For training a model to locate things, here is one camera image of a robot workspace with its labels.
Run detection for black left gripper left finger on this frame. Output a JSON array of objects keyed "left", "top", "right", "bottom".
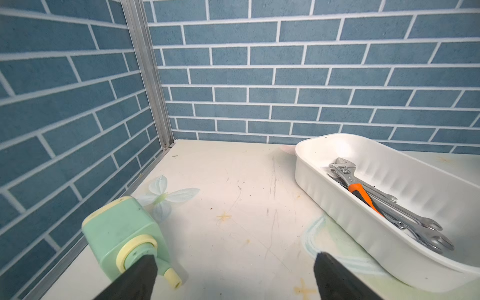
[{"left": 94, "top": 255, "right": 158, "bottom": 300}]

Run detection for white plastic storage box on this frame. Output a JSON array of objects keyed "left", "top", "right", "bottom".
[{"left": 295, "top": 134, "right": 480, "bottom": 293}]

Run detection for large silver open-end wrench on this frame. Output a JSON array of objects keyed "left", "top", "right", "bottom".
[{"left": 329, "top": 171, "right": 455, "bottom": 254}]

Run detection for orange handled adjustable wrench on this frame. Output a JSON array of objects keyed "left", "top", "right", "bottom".
[{"left": 329, "top": 157, "right": 384, "bottom": 217}]

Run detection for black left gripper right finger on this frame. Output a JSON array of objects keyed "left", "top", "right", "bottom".
[{"left": 313, "top": 252, "right": 381, "bottom": 300}]

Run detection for silver combination wrench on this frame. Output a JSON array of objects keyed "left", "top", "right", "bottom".
[{"left": 360, "top": 180, "right": 443, "bottom": 231}]

